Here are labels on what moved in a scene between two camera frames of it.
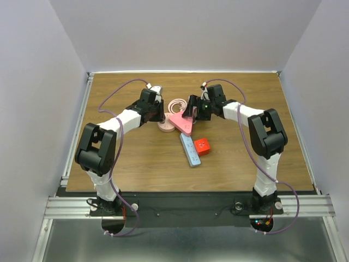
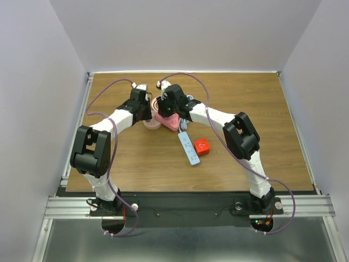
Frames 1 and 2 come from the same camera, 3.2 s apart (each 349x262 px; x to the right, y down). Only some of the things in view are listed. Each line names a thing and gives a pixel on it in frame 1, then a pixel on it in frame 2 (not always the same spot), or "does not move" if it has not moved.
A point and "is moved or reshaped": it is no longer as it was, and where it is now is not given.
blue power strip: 190,149 does not move
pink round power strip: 167,126 -> 152,124
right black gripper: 193,102 -> 160,103
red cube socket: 202,146 does not move
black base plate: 187,209 does not move
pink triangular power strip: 184,124 is moved or reshaped
